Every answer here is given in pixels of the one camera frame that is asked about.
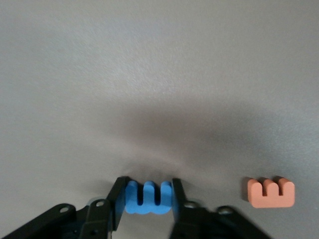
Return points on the orange foam letter E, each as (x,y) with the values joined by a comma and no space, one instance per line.
(261,200)

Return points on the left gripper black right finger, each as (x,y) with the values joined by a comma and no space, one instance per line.
(189,221)

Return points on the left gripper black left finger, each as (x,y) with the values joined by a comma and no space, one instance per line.
(99,216)

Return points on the blue foam letter E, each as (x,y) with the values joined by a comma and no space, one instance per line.
(147,209)

